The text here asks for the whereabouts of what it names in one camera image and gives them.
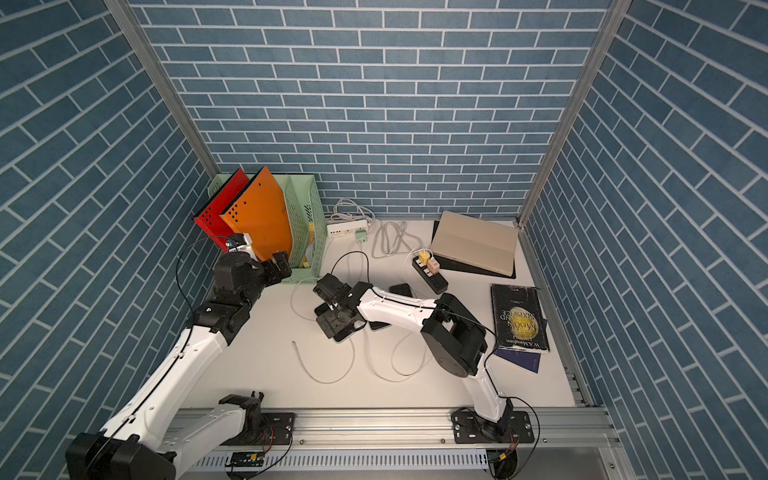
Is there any phone with pink case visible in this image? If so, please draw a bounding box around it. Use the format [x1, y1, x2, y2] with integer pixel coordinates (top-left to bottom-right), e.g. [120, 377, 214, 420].
[369, 283, 413, 331]

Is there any white cable of green phone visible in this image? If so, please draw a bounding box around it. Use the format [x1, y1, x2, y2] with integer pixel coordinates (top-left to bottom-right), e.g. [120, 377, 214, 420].
[359, 239, 433, 384]

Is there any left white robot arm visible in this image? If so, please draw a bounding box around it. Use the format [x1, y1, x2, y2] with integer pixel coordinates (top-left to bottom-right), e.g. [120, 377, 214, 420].
[65, 251, 291, 479]

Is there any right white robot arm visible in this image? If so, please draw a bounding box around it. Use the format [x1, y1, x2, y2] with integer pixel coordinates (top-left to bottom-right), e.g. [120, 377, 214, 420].
[313, 274, 512, 423]

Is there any orange folder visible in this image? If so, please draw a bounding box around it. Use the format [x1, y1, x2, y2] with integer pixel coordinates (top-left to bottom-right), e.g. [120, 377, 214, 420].
[220, 166, 292, 261]

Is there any white power strip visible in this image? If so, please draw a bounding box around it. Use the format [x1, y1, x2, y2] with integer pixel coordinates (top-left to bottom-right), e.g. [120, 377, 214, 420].
[327, 219, 369, 238]

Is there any green file organizer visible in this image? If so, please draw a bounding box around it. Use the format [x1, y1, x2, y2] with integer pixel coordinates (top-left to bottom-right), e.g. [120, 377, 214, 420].
[206, 172, 329, 286]

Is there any red folder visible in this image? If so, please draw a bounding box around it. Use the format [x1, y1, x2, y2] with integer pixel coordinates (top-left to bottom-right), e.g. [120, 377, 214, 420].
[194, 169, 252, 252]

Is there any yellow charger plug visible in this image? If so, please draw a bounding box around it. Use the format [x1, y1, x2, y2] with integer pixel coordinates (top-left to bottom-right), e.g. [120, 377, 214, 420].
[418, 250, 431, 265]

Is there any pink charger plug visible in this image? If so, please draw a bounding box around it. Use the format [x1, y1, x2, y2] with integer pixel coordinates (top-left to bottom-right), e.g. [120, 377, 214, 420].
[426, 257, 440, 274]

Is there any black power strip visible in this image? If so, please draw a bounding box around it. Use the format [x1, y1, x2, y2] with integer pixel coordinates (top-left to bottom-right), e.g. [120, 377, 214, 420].
[412, 250, 449, 295]

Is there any beige notebook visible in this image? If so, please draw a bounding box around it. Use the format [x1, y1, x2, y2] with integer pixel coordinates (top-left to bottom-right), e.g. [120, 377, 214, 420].
[430, 211, 519, 277]

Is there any black book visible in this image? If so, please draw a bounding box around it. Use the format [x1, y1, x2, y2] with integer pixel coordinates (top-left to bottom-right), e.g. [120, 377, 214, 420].
[490, 284, 550, 353]

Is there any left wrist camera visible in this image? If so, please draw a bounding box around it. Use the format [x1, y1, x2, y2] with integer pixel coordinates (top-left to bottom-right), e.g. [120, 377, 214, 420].
[225, 233, 256, 258]

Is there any coiled grey cable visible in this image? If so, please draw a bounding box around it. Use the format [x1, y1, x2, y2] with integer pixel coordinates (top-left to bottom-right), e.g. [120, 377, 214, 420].
[370, 219, 424, 260]

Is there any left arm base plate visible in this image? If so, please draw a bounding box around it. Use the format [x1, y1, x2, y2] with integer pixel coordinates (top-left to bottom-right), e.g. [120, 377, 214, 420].
[222, 411, 296, 446]

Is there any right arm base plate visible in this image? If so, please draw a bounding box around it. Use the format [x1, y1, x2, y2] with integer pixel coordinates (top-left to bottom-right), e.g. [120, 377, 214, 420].
[450, 408, 536, 444]

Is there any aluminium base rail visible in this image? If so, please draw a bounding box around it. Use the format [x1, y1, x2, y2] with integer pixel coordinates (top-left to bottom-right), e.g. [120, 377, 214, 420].
[138, 405, 619, 456]

